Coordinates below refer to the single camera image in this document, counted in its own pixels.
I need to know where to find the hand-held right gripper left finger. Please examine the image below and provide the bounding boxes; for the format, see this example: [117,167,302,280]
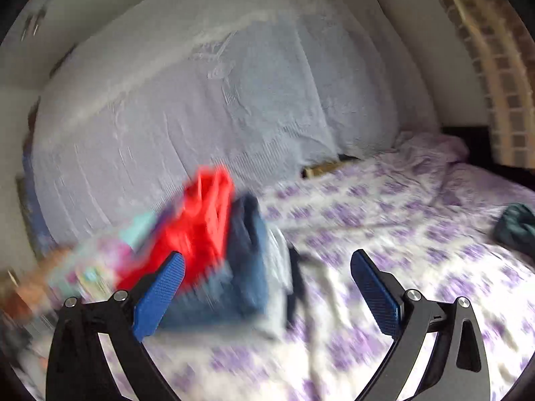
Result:
[46,251,187,401]

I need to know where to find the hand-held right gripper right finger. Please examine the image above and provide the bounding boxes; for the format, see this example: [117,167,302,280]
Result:
[350,249,491,401]

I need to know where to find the red pants with striped trim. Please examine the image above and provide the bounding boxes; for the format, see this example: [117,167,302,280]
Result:
[113,166,235,297]

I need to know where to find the folded grey pants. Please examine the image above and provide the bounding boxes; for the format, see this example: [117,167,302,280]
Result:
[234,226,293,339]

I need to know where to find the folded floral pastel cloth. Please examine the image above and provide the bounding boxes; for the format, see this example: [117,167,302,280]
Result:
[46,211,159,301]

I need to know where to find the purple floral bedspread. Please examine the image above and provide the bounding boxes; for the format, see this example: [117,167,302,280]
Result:
[12,131,535,401]

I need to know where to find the folded blue jeans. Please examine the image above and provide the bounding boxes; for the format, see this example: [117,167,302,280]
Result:
[161,194,270,330]

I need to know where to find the brown wooden object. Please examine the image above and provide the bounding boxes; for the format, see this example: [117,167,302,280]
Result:
[0,246,72,322]

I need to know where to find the small dark brown object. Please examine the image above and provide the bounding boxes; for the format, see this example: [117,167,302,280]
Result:
[302,156,360,178]

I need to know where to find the dark green cloth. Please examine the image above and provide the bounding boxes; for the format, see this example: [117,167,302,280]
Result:
[493,203,535,248]

